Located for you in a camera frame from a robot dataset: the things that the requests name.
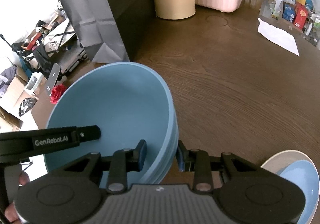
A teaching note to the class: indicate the grey phone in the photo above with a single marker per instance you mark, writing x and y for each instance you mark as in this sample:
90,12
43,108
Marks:
53,80

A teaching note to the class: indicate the blue box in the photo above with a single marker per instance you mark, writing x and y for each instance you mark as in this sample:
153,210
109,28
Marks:
289,12

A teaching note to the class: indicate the brown cardboard box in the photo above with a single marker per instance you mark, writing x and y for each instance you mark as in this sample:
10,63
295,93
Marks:
15,99

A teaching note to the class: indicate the white plastic bag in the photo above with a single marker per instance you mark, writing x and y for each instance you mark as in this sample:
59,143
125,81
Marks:
280,4

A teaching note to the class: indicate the beige plate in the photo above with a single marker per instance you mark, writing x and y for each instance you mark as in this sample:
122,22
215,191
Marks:
275,157

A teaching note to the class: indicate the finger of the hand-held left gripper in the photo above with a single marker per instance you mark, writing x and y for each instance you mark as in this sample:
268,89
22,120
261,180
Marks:
90,132

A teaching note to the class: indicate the black paper bag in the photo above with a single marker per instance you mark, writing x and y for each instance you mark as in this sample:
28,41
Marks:
100,9

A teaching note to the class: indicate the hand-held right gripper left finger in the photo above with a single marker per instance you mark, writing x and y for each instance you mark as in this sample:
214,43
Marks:
142,154

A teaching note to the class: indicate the blue plate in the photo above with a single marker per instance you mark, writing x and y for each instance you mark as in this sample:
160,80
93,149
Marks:
300,184

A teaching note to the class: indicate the person's left hand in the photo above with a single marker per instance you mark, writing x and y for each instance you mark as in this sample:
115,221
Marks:
24,180

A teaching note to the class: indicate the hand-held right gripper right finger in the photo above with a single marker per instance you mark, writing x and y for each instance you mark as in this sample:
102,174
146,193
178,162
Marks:
180,160

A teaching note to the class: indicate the red rose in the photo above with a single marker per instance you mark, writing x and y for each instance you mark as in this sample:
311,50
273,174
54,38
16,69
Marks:
57,92

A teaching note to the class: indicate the white paper sheet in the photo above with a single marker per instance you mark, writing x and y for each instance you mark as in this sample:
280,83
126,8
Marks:
277,34

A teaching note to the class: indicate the wicker ball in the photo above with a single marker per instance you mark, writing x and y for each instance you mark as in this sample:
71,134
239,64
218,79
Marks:
60,5

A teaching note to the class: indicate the red box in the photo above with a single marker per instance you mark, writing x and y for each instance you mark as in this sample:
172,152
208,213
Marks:
300,15

